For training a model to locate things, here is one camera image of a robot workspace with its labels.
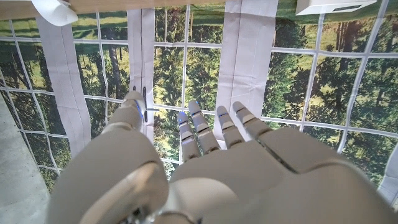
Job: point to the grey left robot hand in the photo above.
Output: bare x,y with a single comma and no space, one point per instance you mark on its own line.
236,186

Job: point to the white receipt paper strip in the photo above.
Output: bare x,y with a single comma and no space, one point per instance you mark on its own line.
54,11

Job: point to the printed forest window backdrop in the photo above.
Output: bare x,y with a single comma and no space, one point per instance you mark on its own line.
342,93

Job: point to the white power strip box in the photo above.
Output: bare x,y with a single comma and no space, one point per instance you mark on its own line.
329,6

